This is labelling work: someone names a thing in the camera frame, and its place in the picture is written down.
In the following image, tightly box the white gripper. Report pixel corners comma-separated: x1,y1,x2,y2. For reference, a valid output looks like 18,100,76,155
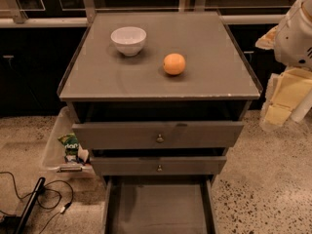
255,0,312,131

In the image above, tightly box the orange fruit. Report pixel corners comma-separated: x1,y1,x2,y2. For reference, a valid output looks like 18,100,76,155
163,53,186,75

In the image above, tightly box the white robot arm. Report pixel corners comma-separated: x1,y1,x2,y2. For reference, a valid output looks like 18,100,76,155
255,0,312,131

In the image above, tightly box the grey drawer cabinet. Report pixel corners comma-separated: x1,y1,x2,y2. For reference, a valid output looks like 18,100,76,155
57,11,263,187

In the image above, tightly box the grey top drawer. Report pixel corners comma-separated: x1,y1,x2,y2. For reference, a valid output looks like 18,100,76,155
72,121,243,149

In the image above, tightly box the grey drawer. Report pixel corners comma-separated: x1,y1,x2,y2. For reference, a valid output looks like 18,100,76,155
91,156,226,176
101,175,219,234
72,121,243,149

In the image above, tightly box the brass top drawer knob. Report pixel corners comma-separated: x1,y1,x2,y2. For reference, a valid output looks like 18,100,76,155
156,134,164,143

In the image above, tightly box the brass drawer knob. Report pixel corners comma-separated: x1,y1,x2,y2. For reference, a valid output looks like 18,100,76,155
156,165,163,173
156,134,164,143

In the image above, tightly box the brass middle drawer knob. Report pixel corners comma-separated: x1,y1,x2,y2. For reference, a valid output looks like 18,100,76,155
156,165,163,173

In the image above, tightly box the grey bottom drawer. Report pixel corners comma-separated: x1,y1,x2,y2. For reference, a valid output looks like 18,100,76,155
101,175,219,234

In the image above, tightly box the grey middle drawer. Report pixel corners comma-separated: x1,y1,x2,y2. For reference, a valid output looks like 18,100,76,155
91,156,226,176

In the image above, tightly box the white ceramic bowl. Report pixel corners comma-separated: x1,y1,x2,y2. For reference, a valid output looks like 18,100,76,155
110,26,147,57

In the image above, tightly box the green snack bag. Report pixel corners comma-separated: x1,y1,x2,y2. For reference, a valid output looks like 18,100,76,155
58,133,79,162

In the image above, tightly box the metal window railing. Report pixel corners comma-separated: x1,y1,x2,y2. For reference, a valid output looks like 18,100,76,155
0,0,295,27

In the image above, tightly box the black bar device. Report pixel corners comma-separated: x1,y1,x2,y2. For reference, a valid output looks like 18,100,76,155
14,177,46,234

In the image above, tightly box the black cable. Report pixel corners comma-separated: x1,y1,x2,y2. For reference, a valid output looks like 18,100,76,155
0,171,75,234

